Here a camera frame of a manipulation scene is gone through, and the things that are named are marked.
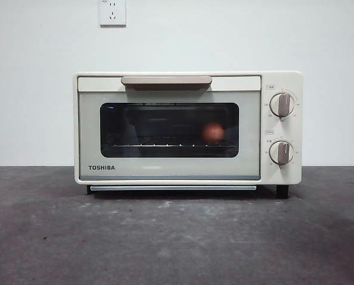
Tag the brown egg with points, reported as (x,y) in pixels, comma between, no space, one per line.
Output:
(213,133)

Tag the metal crumb tray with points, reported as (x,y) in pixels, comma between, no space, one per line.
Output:
(165,188)

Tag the cream Toshiba toaster oven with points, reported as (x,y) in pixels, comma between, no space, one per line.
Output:
(265,178)

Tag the cream oven knob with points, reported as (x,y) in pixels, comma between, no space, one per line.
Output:
(281,104)
(281,153)

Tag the white wall socket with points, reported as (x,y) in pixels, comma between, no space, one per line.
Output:
(113,13)

